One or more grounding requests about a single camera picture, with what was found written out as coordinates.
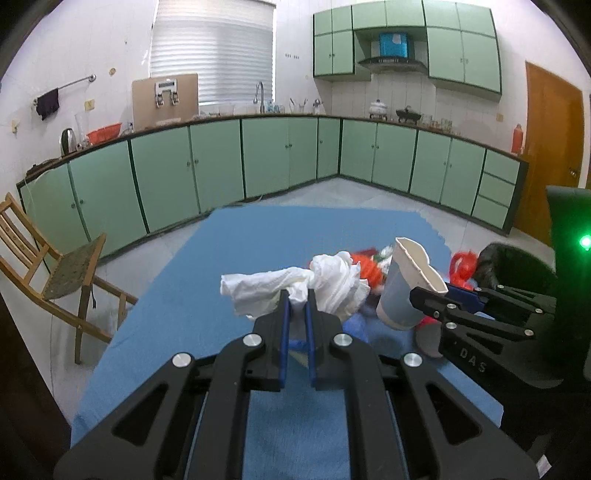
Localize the white cooking pot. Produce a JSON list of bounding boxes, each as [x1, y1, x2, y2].
[[369, 100, 388, 120]]

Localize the crushed paper cup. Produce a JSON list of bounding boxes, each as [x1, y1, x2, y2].
[[377, 237, 448, 331]]

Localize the green lower kitchen cabinets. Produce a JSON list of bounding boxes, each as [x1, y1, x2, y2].
[[17, 115, 528, 256]]

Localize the steel electric kettle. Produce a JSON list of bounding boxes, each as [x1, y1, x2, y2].
[[59, 128, 78, 157]]

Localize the chrome kitchen faucet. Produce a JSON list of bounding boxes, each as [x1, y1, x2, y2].
[[253, 81, 266, 114]]

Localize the black wok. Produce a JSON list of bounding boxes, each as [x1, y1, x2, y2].
[[396, 106, 422, 125]]

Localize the wooden chair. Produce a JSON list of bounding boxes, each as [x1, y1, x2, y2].
[[1, 193, 138, 365]]

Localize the red plastic bag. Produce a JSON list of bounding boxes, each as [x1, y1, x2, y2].
[[449, 251, 478, 290]]

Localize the range hood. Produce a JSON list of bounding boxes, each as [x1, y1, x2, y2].
[[359, 56, 428, 75]]

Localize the red thermos bottle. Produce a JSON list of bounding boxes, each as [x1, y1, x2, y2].
[[511, 124, 524, 155]]

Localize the cardboard box on counter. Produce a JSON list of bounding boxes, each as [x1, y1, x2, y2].
[[131, 74, 198, 131]]

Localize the dark hanging towel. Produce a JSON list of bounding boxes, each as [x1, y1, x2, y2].
[[36, 88, 60, 121]]

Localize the green upper kitchen cabinets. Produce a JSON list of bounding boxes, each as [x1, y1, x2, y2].
[[312, 1, 503, 101]]

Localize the green milk carton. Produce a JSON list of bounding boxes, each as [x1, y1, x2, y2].
[[356, 245, 394, 274]]

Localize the brown wooden door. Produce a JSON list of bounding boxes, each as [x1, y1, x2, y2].
[[514, 63, 585, 245]]

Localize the black trash bin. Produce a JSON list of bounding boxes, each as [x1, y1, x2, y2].
[[472, 242, 558, 296]]

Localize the white window blind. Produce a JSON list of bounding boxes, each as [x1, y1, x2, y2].
[[148, 0, 276, 104]]

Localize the red plastic basin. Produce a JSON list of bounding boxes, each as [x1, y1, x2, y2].
[[86, 123, 122, 146]]

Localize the green kitchen cabinets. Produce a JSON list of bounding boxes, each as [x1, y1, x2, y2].
[[312, 1, 503, 101], [17, 115, 528, 256]]

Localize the wall towel rail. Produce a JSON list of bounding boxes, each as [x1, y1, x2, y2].
[[56, 74, 96, 90]]

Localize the white tissue paper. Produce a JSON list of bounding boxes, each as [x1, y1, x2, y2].
[[219, 251, 370, 321]]

